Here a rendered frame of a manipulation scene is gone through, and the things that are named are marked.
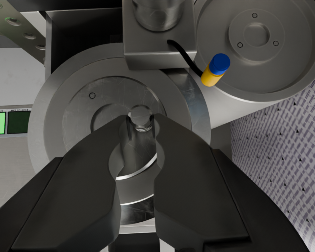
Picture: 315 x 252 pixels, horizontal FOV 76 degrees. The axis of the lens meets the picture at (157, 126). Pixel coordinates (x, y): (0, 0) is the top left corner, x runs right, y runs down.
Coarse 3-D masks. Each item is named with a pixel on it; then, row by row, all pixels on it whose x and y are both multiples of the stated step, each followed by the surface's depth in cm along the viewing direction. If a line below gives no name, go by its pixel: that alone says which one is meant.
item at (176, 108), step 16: (96, 64) 16; (112, 64) 16; (80, 80) 16; (144, 80) 16; (160, 80) 16; (64, 96) 16; (160, 96) 16; (176, 96) 16; (48, 112) 16; (176, 112) 16; (48, 128) 16; (48, 144) 15; (144, 176) 15; (128, 192) 15; (144, 192) 15
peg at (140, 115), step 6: (132, 108) 12; (138, 108) 12; (144, 108) 12; (132, 114) 11; (138, 114) 11; (144, 114) 11; (150, 114) 12; (132, 120) 11; (138, 120) 11; (144, 120) 11; (150, 120) 12; (138, 126) 11; (144, 126) 11; (150, 126) 13
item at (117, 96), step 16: (96, 80) 15; (112, 80) 15; (128, 80) 15; (80, 96) 14; (96, 96) 14; (112, 96) 14; (128, 96) 14; (144, 96) 14; (64, 112) 15; (80, 112) 14; (96, 112) 15; (112, 112) 14; (128, 112) 15; (160, 112) 14; (64, 128) 14; (80, 128) 14; (96, 128) 15; (64, 144) 14; (128, 144) 14; (144, 144) 14; (128, 160) 14; (144, 160) 14; (128, 176) 14
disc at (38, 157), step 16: (96, 48) 17; (112, 48) 17; (64, 64) 17; (80, 64) 17; (48, 80) 17; (64, 80) 17; (176, 80) 17; (192, 80) 17; (48, 96) 17; (192, 96) 17; (32, 112) 16; (192, 112) 16; (208, 112) 16; (32, 128) 16; (192, 128) 16; (208, 128) 16; (32, 144) 16; (32, 160) 16; (48, 160) 16; (128, 208) 15; (144, 208) 15; (128, 224) 15
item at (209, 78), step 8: (168, 40) 13; (176, 48) 13; (184, 56) 12; (216, 56) 9; (224, 56) 9; (192, 64) 12; (208, 64) 10; (216, 64) 9; (224, 64) 9; (200, 72) 11; (208, 72) 10; (216, 72) 9; (224, 72) 10; (208, 80) 10; (216, 80) 10
